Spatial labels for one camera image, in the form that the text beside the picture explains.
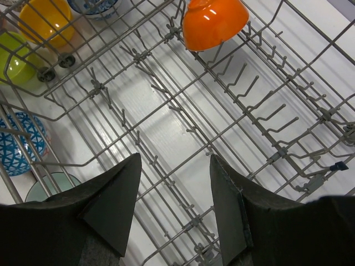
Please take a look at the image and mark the grey wire dish rack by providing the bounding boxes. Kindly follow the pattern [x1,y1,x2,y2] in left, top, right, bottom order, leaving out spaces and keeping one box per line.
[1,1,354,265]

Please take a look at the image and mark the yellow-orange bowl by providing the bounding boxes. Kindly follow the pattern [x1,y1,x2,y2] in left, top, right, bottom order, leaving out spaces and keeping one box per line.
[17,0,75,48]

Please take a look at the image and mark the light teal bowl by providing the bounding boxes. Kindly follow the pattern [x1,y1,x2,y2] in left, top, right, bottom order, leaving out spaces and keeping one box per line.
[25,172,73,202]

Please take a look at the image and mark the blue triangle pattern bowl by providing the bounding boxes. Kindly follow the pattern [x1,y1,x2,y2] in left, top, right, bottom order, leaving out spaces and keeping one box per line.
[1,111,52,177]

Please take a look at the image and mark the blue floral bowl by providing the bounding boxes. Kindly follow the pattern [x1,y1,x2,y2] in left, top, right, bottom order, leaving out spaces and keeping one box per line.
[67,0,122,21]

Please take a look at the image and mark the lime green bowl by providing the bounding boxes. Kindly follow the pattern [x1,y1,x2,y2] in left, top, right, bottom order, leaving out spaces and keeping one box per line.
[1,31,40,85]

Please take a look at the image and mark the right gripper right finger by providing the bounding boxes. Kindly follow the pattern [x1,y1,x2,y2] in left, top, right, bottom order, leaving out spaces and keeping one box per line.
[210,155,354,265]

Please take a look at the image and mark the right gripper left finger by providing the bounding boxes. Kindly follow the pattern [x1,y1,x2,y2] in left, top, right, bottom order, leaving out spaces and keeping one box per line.
[1,153,142,265]

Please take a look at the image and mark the orange bowl white inside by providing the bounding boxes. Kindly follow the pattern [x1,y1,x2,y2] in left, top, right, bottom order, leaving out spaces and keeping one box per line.
[182,0,249,52]

